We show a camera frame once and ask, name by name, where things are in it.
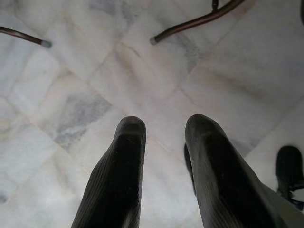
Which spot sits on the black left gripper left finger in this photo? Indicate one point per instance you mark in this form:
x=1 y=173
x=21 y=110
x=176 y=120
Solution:
x=118 y=180

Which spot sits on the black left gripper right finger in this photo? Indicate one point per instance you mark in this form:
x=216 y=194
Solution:
x=223 y=185

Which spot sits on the black robot left foot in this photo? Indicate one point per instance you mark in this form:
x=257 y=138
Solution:
x=187 y=161

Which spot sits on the brown metal chair leg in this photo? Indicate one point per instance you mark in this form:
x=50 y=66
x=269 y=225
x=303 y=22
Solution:
x=21 y=35
x=190 y=22

